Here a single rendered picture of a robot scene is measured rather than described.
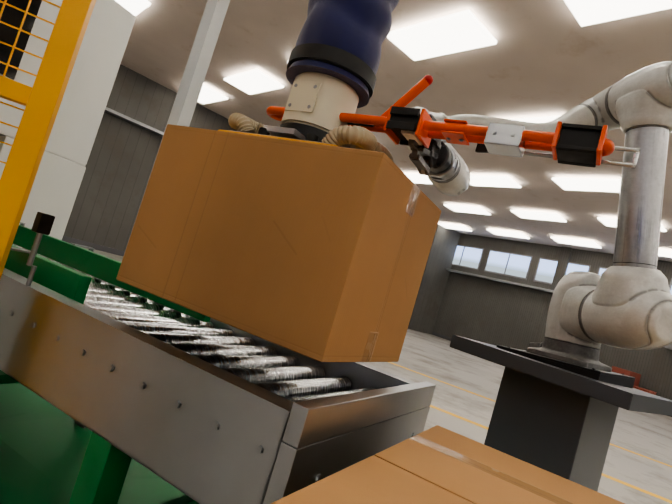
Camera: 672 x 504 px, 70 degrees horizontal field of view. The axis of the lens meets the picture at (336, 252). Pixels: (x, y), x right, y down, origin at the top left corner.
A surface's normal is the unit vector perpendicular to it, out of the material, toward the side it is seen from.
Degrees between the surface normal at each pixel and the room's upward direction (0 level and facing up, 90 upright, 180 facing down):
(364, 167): 90
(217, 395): 90
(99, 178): 90
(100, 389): 90
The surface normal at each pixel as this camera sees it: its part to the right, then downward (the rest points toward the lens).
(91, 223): 0.65, 0.15
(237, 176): -0.46, -0.20
